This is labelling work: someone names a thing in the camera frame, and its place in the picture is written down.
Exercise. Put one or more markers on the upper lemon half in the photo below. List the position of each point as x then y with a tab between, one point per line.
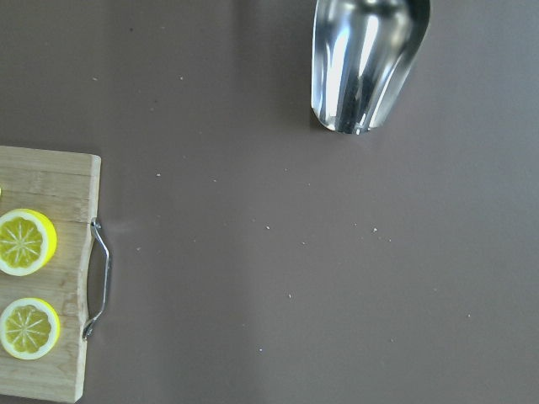
28	241

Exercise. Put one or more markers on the steel scoop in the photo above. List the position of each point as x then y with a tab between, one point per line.
362	54

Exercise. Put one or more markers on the lower lemon half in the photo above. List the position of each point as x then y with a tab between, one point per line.
30	328

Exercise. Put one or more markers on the bamboo cutting board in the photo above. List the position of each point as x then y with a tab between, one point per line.
64	186

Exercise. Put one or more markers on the lemon half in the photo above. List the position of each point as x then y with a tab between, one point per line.
30	328
28	241

